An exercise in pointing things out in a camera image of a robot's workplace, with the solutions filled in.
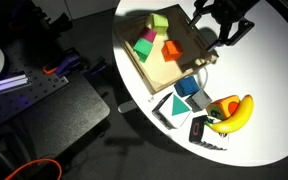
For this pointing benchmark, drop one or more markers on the grey block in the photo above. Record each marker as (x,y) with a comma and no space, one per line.
(200,100)

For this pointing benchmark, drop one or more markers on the blue block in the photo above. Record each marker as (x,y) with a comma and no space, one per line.
(186,86)

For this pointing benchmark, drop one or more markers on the light green block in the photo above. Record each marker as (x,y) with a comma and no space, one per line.
(159,22)

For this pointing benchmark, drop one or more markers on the magenta block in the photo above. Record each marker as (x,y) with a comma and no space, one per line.
(148,34)

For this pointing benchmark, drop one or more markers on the orange wooden block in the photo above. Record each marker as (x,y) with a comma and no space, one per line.
(172,50)

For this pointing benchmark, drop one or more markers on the purple clamp with orange tip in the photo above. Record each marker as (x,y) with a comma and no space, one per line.
(65,64)

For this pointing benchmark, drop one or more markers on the wooden tray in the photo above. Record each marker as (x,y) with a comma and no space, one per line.
(164,71)

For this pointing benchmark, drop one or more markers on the yellow banana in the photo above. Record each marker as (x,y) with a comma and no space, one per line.
(239,118)

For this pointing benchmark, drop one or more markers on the dark grey metal plate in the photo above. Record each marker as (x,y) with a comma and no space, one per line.
(67,113)

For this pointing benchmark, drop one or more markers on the orange yellow number cube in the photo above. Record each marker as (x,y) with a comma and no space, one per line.
(222,107)

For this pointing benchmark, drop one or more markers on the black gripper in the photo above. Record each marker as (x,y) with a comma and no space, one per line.
(232,10)

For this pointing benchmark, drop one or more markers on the white aluminium bar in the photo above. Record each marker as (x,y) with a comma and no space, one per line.
(10,82)

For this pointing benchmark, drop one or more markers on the black clamp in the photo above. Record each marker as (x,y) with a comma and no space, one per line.
(95,66)

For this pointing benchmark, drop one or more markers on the black perforated mounting board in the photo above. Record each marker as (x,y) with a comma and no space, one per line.
(34,90)

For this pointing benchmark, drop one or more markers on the white table base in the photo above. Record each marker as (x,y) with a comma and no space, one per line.
(128,107)

